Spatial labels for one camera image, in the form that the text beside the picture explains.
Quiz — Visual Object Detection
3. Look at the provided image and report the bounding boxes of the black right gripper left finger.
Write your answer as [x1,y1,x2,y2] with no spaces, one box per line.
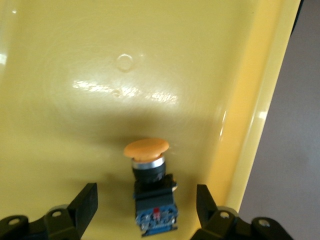
[44,182,98,240]

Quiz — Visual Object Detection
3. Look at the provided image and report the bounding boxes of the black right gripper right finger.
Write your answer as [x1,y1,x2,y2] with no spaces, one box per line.
[193,184,240,240]

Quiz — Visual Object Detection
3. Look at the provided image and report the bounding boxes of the yellow mushroom push button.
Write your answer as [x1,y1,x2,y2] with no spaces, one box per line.
[123,137,180,238]

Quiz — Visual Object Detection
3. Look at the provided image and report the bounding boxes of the yellow plastic tray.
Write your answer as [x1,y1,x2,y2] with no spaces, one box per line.
[0,0,301,240]

